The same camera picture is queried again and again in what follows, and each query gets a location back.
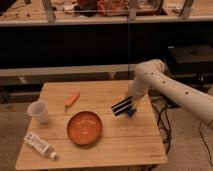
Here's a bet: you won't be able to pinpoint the toy carrot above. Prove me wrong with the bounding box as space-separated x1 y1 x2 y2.
65 92 80 109

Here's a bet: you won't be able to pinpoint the white tube bottle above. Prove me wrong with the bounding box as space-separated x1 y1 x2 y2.
24 132 57 161

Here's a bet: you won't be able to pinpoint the black box on shelf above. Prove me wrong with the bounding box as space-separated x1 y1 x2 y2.
166 45 213 74

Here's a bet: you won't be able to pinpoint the orange bowl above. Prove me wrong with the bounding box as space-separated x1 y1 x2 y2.
67 111 102 145

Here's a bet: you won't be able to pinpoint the wooden folding table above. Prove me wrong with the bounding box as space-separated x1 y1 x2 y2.
15 81 167 171

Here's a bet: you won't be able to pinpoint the black white striped gripper finger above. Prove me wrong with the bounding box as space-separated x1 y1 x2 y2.
113 104 132 116
111 97 132 112

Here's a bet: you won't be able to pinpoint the white plastic cup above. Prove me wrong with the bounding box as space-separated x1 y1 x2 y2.
27 100 49 124

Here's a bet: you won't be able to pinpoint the black cables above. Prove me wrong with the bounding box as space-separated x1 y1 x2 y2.
149 96 173 156

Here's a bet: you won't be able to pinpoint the long wooden workbench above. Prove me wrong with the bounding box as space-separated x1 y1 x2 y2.
0 0 213 27

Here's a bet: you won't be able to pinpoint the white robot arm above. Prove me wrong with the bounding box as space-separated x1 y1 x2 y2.
111 59 213 130

